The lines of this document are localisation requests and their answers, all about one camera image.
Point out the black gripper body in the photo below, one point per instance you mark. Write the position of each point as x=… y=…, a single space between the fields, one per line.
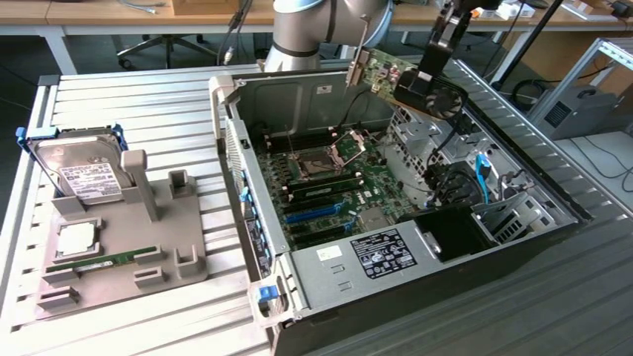
x=472 y=3

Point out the aluminium profile frame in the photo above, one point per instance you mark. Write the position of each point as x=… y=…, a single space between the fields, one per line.
x=568 y=77

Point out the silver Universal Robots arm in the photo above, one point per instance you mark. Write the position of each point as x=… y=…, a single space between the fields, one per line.
x=307 y=29

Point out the white small box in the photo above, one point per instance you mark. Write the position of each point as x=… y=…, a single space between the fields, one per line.
x=516 y=12

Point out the green motherboard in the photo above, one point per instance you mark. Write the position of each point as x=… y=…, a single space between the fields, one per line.
x=380 y=178

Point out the blue expansion slot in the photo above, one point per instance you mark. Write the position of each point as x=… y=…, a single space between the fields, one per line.
x=316 y=214

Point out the open black PC case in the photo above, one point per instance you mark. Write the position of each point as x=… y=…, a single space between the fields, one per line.
x=495 y=289

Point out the grey machine box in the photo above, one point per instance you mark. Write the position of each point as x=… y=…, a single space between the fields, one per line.
x=584 y=111

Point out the black stand pole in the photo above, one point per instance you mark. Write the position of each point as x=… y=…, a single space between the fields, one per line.
x=535 y=29

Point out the silver CPU chip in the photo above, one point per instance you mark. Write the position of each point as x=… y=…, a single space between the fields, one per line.
x=76 y=239

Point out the grey plastic parts rack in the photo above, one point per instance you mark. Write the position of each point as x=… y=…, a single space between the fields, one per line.
x=114 y=230

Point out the black RAM stick with label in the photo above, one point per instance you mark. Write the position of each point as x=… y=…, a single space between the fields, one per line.
x=321 y=190

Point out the CPU socket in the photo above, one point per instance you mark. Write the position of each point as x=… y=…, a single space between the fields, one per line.
x=313 y=165

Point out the black power adapter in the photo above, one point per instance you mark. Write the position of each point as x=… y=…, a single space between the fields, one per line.
x=620 y=7

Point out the green GPU with black cooler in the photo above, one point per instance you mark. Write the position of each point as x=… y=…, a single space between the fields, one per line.
x=380 y=70

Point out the metal socket cover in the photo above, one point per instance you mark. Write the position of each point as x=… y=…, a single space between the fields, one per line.
x=349 y=146

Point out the blue case latch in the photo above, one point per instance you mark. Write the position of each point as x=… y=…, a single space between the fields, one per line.
x=266 y=293

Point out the thin locking lever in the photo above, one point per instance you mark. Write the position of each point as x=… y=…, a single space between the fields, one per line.
x=292 y=142

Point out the brown cardboard box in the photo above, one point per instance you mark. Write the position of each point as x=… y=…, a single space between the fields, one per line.
x=208 y=7

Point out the grey power supply unit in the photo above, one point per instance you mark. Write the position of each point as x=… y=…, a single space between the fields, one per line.
x=327 y=274

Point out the perforated metal disk bay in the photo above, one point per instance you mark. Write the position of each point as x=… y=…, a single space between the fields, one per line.
x=413 y=148

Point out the wooden desk with white frame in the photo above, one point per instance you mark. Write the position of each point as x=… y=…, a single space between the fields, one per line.
x=99 y=16

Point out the slotted metal disk bay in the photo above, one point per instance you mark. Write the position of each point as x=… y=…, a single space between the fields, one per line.
x=515 y=222

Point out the silver chipset heatsink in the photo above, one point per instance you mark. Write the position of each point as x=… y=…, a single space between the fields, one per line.
x=375 y=219

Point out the black office chair base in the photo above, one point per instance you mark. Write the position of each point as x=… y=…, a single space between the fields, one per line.
x=168 y=44

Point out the green RAM stick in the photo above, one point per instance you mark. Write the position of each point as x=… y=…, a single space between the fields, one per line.
x=99 y=261

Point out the hard disk with blue caddy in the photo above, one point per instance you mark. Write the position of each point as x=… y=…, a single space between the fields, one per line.
x=79 y=167

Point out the orange and white box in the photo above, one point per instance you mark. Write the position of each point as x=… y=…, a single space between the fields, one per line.
x=484 y=13

